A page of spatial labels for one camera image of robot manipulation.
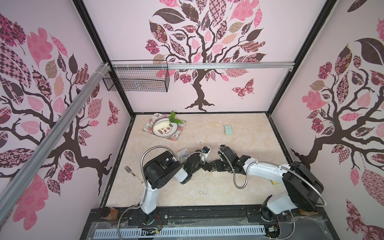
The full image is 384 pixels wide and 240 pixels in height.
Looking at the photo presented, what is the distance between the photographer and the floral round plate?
3.56 ft

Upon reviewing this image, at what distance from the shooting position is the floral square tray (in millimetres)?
1082

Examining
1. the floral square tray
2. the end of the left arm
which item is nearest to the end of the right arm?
the end of the left arm

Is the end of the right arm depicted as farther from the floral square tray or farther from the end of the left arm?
the floral square tray
